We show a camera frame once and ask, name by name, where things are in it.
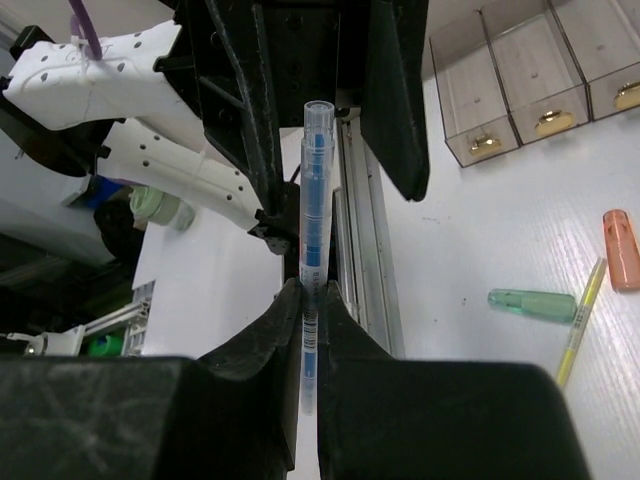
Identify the clear drawer organizer far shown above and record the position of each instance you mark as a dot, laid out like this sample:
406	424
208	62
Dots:
604	36

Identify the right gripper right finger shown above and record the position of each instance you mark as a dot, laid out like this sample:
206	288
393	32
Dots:
384	418

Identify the blue thin pen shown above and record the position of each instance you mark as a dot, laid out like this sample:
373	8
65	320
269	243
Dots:
317	155

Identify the clear drawer organizer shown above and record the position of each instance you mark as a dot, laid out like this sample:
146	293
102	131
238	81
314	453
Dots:
476	120
542	83
604	36

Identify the yellow thin pen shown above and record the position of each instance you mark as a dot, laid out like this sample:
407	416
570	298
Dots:
578	327

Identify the green translucent cap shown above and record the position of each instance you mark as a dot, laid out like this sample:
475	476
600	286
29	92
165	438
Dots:
555	307

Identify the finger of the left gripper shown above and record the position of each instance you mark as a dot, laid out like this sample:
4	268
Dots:
393	122
237	103

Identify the clear drawer organizer near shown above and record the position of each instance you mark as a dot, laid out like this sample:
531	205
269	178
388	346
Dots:
476	120

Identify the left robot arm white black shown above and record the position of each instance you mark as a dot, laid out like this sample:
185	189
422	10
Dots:
80	108

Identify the clear drawer organizer middle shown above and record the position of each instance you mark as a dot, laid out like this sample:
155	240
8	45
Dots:
542	83

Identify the aluminium frame rail front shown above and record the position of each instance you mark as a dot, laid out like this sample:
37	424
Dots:
364	255

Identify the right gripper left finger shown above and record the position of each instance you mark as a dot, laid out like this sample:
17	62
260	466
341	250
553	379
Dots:
230	414

